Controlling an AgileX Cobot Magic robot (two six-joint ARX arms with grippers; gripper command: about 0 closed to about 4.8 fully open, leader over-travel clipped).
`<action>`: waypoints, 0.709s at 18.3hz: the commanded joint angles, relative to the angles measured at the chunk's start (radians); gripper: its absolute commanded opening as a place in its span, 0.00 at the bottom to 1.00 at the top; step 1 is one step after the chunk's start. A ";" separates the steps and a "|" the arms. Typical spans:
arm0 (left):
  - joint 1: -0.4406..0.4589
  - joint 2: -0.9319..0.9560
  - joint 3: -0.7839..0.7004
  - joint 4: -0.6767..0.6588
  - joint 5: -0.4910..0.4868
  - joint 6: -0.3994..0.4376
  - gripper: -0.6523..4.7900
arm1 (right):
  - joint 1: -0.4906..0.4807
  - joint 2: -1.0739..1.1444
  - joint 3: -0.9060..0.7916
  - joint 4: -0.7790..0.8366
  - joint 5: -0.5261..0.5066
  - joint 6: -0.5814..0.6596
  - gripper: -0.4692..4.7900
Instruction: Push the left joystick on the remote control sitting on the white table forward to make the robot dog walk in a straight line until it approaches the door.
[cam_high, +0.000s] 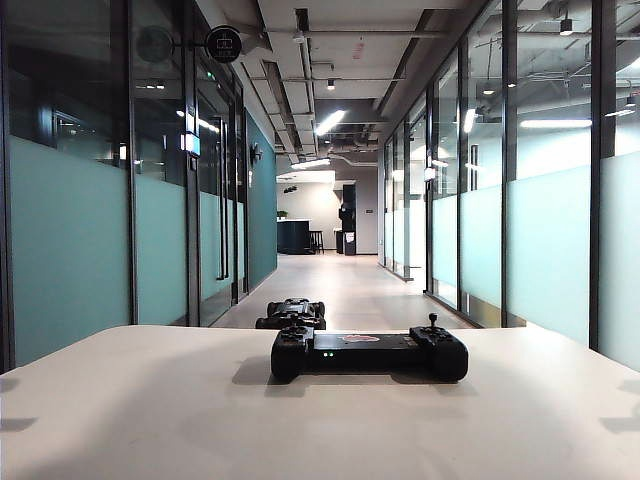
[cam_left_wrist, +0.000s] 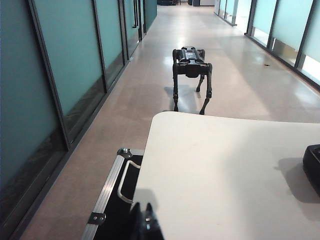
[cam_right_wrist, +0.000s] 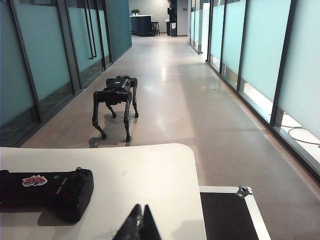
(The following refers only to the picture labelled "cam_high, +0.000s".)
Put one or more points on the black handheld remote control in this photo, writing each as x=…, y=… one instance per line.
x=370, y=352

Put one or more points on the black quadruped robot dog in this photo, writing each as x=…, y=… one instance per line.
x=295, y=310

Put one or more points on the small lit door sign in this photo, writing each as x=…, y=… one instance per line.
x=429, y=174

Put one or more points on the dark bar stool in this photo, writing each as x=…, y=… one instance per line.
x=316, y=240

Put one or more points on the dark bar counter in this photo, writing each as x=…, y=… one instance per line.
x=292, y=237

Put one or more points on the small green potted plant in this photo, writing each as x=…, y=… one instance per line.
x=282, y=215

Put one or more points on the long linear ceiling light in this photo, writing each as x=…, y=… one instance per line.
x=330, y=122
x=310, y=163

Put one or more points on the lit room display panel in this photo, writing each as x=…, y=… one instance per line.
x=191, y=143

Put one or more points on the round black hanging sign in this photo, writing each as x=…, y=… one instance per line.
x=224, y=44

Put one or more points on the round pendant ceiling lamp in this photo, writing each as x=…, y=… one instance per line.
x=488, y=90

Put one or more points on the round grey glass sign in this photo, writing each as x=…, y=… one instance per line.
x=153, y=44

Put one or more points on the black wall ornament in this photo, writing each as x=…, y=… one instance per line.
x=256, y=153

